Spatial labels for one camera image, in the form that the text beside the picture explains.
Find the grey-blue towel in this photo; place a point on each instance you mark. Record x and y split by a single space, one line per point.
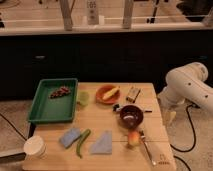
103 145

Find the green chili pepper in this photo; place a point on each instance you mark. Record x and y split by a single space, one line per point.
83 137

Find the black small object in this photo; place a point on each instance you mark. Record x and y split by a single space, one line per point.
116 107

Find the yellow corn cob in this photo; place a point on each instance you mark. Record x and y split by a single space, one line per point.
110 93

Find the blue sponge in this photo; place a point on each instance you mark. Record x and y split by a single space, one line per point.
69 137

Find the white paper cup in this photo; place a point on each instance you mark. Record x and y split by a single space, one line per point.
35 146

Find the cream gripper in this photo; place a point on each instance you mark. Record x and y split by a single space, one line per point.
168 116

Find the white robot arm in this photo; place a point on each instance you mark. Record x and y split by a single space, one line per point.
185 83

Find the green plastic cup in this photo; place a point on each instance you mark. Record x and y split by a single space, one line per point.
83 98

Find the green plastic tray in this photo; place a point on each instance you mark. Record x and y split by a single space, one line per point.
45 110

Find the red grapes bunch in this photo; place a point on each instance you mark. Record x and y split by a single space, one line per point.
62 91

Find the dark red bowl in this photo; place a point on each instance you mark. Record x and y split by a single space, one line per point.
131 116

